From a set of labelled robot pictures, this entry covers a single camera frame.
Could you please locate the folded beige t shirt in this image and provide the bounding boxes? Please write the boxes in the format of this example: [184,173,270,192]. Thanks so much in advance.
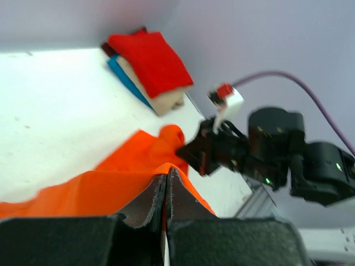
[116,55,191,116]

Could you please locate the folded blue t shirt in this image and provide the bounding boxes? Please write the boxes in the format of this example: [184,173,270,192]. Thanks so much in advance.
[107,54,153,109]

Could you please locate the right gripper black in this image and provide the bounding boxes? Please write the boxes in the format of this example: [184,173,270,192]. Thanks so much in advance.
[175,117,249,176]

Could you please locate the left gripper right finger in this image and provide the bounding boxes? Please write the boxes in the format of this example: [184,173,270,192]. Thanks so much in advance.
[165,168,222,265]

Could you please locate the folded dark red t shirt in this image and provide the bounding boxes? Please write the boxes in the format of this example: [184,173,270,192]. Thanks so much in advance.
[100,26,148,56]

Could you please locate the orange t shirt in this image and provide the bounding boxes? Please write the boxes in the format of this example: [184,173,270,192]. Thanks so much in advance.
[1,125,212,218]

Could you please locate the aluminium rail frame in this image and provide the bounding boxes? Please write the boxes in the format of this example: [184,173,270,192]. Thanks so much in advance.
[184,91,355,261]

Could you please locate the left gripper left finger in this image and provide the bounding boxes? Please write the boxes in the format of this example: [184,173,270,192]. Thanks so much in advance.
[116,174,167,265]

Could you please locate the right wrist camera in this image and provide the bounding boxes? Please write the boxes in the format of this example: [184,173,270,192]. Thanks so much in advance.
[207,83,244,134]

